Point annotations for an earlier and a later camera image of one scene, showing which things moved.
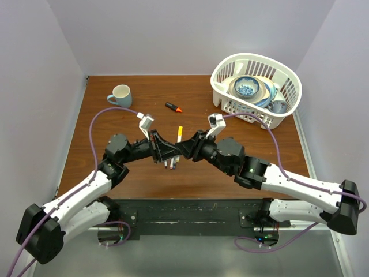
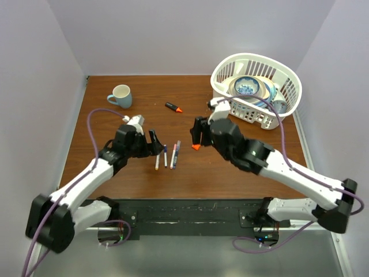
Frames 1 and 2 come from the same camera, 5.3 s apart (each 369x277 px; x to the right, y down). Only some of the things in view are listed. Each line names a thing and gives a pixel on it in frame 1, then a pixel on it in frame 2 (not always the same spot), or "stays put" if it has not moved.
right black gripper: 194,146 → 195,131
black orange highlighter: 177,109 stays put
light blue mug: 122,93 stays put
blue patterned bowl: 246,87 stays put
